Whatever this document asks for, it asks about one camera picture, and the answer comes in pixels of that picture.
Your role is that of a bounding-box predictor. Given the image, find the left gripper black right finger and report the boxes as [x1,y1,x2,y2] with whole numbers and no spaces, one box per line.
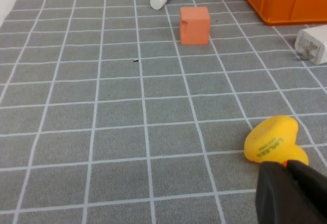
[287,159,327,216]

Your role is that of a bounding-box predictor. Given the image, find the white charger plug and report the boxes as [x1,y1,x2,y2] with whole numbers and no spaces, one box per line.
[294,24,327,65]

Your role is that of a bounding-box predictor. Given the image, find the orange plastic cutlery holder crate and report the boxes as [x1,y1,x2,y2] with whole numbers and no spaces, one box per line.
[240,0,327,26]

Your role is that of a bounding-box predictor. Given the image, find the grey grid tablecloth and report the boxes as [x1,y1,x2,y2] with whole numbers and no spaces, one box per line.
[0,0,327,224]

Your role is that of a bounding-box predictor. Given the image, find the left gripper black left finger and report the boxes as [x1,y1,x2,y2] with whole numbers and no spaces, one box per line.
[256,160,327,224]

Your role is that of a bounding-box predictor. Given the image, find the yellow rubber duck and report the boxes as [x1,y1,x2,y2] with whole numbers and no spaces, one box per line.
[243,115,310,168]

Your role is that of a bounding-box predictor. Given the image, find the salmon pink foam cube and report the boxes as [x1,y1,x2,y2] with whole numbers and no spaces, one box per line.
[179,6,211,46]

